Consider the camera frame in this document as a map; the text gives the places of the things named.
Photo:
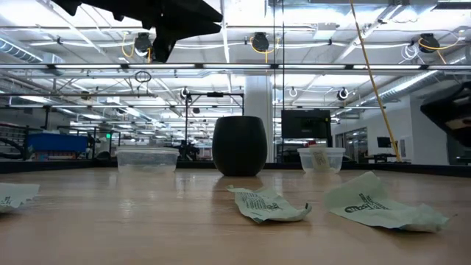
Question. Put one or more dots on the black monitor screen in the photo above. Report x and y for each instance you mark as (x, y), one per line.
(306, 124)

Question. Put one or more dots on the clear rectangular plastic container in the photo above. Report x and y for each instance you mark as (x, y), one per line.
(147, 160)

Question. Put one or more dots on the clear round plastic container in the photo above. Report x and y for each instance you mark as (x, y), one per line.
(333, 160)

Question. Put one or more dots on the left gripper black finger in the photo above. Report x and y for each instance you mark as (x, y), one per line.
(195, 11)
(198, 27)

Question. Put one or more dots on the green printed packet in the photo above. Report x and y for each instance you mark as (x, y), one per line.
(14, 195)
(265, 206)
(379, 211)
(320, 159)

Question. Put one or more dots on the dark green ceramic mug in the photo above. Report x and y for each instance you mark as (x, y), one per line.
(240, 147)

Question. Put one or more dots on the blue plastic bin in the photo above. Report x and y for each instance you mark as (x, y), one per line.
(57, 143)

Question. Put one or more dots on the black metal stand frame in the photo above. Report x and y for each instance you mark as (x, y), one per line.
(215, 95)

